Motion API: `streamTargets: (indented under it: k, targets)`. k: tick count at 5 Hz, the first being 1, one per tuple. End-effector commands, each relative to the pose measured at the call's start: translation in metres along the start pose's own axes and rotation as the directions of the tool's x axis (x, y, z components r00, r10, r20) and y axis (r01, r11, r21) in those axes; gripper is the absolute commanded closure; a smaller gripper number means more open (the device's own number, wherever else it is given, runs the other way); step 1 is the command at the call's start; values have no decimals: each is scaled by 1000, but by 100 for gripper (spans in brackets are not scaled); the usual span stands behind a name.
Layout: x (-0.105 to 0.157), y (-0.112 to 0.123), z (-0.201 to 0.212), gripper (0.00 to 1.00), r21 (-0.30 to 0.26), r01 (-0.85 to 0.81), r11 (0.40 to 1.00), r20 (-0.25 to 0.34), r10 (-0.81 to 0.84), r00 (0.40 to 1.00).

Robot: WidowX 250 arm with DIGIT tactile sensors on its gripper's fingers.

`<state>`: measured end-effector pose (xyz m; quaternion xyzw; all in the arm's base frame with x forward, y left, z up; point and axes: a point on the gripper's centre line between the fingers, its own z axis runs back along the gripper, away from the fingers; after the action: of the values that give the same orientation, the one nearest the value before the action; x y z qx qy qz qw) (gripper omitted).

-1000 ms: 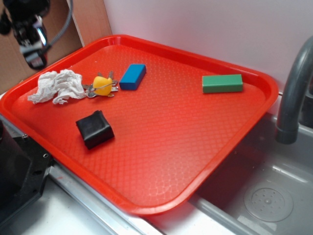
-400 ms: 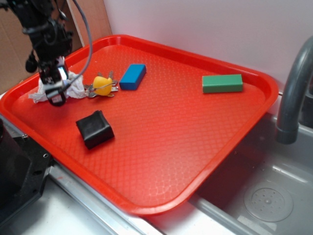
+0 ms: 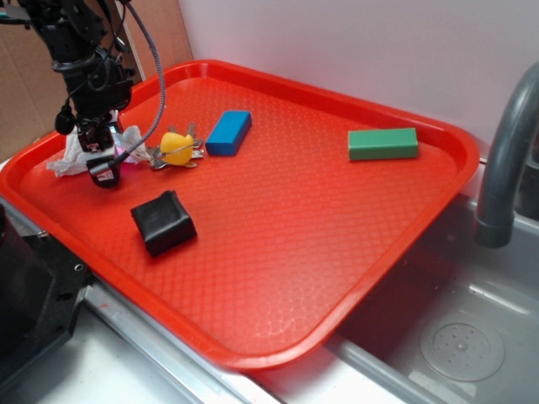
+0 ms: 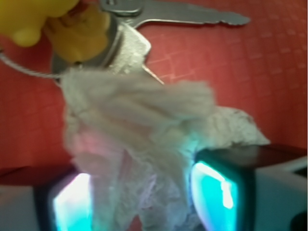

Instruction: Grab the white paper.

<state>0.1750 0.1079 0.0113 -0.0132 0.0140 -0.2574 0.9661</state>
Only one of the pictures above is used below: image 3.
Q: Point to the grey curved faucet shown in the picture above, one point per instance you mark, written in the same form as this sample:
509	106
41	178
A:
510	179

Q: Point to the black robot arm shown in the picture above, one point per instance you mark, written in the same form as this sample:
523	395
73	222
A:
88	56

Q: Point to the grey plastic sink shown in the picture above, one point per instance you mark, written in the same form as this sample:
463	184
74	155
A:
447	272

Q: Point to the yellow rubber duck keychain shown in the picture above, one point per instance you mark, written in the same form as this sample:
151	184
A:
176	149

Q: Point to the black folded wallet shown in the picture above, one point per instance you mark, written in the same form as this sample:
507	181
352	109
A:
163	223

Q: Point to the round sink drain cover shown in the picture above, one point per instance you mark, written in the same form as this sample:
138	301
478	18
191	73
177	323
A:
462	347

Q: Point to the red plastic tray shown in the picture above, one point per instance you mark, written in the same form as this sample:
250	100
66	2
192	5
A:
291	234

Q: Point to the blue rectangular block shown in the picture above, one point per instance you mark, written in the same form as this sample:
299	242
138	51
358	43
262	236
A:
229	132

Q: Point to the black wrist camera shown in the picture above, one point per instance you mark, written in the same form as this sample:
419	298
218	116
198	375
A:
103	172

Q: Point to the brown cardboard panel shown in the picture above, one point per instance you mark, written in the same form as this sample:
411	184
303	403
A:
32	94

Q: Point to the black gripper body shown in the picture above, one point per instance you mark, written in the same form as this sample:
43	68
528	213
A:
96	87

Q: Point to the silver keys bunch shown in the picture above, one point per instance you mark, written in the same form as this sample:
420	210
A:
155	155

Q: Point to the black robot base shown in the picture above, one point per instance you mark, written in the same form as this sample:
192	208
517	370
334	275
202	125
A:
42	284

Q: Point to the green rectangular block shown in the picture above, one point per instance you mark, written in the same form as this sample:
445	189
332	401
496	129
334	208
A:
383	144

